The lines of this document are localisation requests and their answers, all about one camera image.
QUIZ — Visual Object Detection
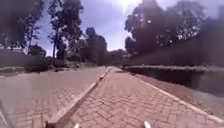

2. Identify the red brick path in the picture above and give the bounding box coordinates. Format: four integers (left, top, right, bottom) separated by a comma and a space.
64, 67, 224, 128

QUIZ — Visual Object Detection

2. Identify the pale dividing kerb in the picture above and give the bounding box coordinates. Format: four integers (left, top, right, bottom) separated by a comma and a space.
45, 66, 113, 128

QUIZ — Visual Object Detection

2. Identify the row of trees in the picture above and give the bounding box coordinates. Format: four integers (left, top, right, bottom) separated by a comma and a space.
123, 0, 224, 58
0, 0, 109, 66

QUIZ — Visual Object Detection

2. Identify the roadside verge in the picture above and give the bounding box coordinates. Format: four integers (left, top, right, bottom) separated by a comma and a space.
0, 61, 103, 78

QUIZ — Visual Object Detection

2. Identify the pale path edge kerb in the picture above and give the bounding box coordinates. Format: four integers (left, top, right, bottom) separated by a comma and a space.
120, 68, 224, 124

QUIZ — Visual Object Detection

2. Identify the red brick road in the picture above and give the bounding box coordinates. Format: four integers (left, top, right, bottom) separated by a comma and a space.
0, 66, 108, 128

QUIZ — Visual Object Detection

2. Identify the dark tall hedge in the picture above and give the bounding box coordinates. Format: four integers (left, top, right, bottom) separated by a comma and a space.
128, 19, 224, 68

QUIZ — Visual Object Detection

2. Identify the grey ground strip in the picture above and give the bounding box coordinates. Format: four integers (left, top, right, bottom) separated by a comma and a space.
133, 72, 224, 119

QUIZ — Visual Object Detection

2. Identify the dark low wall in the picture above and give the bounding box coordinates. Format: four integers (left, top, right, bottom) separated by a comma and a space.
121, 64, 224, 98

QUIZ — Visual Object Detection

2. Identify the pale boundary wall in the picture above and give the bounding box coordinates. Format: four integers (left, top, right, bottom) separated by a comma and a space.
0, 49, 38, 69

